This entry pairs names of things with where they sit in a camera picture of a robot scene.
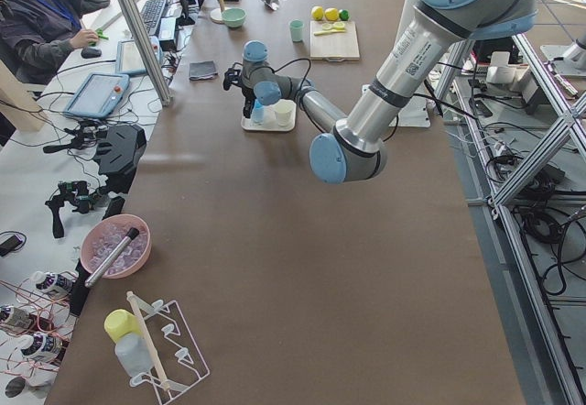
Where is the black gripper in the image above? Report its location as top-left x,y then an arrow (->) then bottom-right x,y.
242,86 -> 256,119

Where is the blue cup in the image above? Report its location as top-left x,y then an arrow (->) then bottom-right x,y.
251,99 -> 265,126

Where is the cream white cup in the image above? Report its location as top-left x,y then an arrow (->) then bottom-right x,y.
273,100 -> 296,127

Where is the green cup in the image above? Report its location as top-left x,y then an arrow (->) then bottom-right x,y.
289,19 -> 304,43

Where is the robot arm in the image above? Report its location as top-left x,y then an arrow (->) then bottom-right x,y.
233,0 -> 537,184

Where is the third robot base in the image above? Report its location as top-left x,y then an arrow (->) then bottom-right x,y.
540,34 -> 585,78

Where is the cream rectangular tray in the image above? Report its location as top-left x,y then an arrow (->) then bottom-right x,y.
241,104 -> 297,132

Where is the whole lemon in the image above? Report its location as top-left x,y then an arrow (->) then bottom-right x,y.
311,5 -> 324,21
324,7 -> 340,22

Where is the grey folded cloth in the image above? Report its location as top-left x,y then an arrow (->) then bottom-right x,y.
189,60 -> 218,81

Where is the green bowl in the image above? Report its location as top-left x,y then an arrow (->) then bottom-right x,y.
222,7 -> 246,28

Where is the green lime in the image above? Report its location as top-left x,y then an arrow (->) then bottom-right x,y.
339,9 -> 350,21

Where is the yellow plastic knife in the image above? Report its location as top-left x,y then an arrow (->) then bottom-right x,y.
313,28 -> 346,37

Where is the wooden cutting board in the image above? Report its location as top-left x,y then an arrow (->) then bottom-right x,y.
309,20 -> 360,61

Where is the black keyboard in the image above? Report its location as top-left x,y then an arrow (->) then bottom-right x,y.
140,0 -> 167,36

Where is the black device housing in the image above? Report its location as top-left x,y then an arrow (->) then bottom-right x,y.
92,124 -> 147,193

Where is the blue teach pendant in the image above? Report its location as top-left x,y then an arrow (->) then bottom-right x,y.
63,72 -> 130,119

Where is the metal tube tool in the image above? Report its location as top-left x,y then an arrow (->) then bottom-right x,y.
84,227 -> 139,289

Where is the pink bowl with ice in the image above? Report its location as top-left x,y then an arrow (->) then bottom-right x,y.
81,214 -> 152,279

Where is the seated person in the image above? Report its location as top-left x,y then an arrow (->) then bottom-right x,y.
1,0 -> 110,84

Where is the yellow cup on rack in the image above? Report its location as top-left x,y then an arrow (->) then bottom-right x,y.
103,309 -> 141,344

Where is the clear cup on rack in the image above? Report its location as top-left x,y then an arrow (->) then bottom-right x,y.
114,333 -> 154,378

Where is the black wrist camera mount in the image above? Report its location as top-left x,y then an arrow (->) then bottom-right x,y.
222,62 -> 242,91

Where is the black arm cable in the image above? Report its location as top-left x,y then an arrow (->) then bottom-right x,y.
269,58 -> 312,93

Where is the aluminium frame post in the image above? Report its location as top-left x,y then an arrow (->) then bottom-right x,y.
117,0 -> 172,107

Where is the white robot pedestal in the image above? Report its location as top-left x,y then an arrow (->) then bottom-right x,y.
361,0 -> 459,128

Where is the white wire cup rack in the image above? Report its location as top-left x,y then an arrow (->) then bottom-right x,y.
126,291 -> 211,404

